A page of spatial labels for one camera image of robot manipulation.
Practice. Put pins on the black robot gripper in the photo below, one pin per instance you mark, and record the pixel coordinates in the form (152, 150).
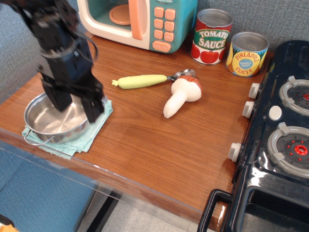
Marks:
(69, 71)

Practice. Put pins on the small steel pot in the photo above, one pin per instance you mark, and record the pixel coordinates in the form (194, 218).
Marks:
(48, 125)

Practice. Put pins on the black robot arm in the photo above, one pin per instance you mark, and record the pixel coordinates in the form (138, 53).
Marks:
(55, 18)

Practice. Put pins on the light blue folded cloth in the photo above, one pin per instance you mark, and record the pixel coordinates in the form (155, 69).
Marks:
(83, 142)

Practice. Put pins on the orange microwave turntable plate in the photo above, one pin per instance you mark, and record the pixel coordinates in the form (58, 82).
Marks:
(120, 15)

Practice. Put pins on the white plush mushroom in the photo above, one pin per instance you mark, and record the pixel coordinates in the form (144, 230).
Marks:
(184, 89)

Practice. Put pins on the teal toy microwave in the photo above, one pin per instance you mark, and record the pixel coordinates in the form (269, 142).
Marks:
(156, 25)

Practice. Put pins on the orange plush object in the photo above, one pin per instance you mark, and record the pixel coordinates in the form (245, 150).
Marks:
(8, 228)

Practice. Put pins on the tomato sauce can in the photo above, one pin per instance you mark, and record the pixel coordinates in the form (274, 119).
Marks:
(212, 31)

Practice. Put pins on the pineapple slices can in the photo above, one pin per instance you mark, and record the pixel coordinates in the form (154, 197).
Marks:
(247, 53)

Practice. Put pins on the black toy stove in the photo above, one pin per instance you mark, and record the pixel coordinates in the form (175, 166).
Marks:
(271, 179)

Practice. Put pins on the green carrot-handle spoon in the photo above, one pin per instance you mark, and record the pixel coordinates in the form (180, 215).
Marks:
(132, 82)

